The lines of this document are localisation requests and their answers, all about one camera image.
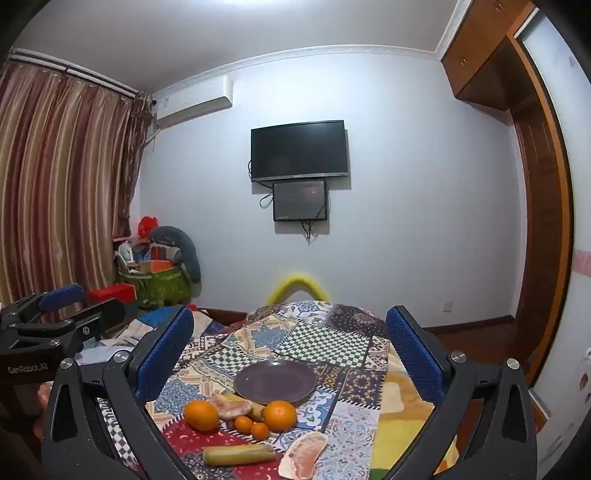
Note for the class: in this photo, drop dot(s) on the long yellow-green banana piece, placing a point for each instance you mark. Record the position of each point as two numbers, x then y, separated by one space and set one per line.
238 454

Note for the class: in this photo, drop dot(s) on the white air conditioner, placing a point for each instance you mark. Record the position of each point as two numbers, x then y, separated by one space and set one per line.
194 104

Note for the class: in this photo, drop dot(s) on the large orange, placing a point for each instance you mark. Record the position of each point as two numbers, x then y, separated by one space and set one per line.
202 414
279 415

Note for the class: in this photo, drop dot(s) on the peeled pomelo wedge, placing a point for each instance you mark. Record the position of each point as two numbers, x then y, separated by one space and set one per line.
302 454
231 408

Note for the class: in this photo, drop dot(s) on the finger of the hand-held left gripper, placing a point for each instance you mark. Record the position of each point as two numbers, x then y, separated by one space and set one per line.
92 317
60 296

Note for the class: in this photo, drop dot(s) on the white wall socket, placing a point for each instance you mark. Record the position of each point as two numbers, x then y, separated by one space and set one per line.
447 306

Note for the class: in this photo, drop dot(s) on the striped brown curtain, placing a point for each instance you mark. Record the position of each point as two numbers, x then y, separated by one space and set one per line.
60 184

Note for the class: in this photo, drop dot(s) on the red box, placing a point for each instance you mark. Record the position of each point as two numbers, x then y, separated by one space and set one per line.
113 293

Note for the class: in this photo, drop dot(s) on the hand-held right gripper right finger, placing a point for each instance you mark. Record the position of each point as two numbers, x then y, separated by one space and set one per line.
413 355

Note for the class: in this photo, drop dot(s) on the orange cardboard box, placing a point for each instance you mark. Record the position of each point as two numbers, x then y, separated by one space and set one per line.
157 266

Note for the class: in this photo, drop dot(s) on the small black wall monitor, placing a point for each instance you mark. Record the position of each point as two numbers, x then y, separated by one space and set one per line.
300 200

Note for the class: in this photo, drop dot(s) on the green storage bag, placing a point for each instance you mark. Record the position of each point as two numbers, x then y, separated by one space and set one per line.
159 288

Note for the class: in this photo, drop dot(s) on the red plastic bag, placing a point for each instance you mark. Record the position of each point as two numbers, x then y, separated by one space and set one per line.
147 226

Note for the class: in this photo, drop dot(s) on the curtain rail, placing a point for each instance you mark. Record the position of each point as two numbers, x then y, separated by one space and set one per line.
78 74

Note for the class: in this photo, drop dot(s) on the black wall television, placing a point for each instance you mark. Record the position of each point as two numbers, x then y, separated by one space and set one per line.
299 150

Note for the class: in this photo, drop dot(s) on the small tangerine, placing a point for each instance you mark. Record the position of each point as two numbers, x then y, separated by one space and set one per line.
243 423
259 430

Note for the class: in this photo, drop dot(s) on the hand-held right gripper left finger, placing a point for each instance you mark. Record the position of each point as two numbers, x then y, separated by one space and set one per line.
164 355

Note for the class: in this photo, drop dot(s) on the dark purple plate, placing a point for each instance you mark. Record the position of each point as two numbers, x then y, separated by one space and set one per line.
274 381

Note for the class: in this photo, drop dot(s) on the person's left hand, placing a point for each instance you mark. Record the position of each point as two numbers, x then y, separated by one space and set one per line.
44 397

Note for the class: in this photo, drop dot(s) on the yellow padded arch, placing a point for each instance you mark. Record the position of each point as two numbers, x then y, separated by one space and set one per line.
298 281

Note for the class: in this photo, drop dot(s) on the wooden door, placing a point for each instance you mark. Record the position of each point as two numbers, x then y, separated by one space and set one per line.
540 230

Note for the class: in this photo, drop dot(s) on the white crumpled sheet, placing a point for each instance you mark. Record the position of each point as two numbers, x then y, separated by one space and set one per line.
99 353

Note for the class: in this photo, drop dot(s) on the dark wooden bed frame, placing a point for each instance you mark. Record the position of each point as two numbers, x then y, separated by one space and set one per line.
226 316

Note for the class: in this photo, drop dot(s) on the wooden overhead cabinet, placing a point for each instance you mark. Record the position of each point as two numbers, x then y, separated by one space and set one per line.
480 50

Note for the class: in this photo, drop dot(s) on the patchwork printed blanket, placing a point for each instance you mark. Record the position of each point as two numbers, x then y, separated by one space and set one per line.
300 332

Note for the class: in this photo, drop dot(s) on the short yellow banana piece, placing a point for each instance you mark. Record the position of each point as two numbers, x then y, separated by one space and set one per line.
257 412

